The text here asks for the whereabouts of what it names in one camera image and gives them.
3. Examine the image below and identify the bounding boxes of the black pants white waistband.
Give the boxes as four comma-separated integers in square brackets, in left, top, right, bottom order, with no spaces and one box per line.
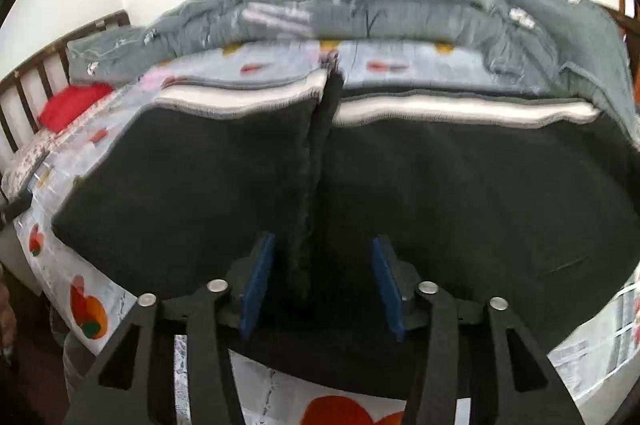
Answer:
[52,70,639,393]

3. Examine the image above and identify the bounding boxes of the fruit print bed sheet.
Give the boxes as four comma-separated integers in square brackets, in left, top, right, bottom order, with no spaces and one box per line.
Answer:
[14,42,639,424]

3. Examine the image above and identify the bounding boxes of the black smartphone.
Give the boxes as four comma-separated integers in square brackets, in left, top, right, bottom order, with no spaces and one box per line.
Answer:
[0,191,32,227]

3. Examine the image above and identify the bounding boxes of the floral patchwork quilt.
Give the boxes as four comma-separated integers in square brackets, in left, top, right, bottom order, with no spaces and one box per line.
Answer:
[1,129,63,200]

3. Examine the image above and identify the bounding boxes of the red pillow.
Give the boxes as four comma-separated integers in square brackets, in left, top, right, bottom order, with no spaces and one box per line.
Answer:
[38,84,114,133]

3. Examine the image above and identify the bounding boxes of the dark wooden headboard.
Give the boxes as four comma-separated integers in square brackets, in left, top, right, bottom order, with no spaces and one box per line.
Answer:
[1,10,130,163]

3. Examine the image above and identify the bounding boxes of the grey quilted comforter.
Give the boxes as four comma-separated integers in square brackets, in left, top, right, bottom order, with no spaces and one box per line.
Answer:
[66,0,639,137]

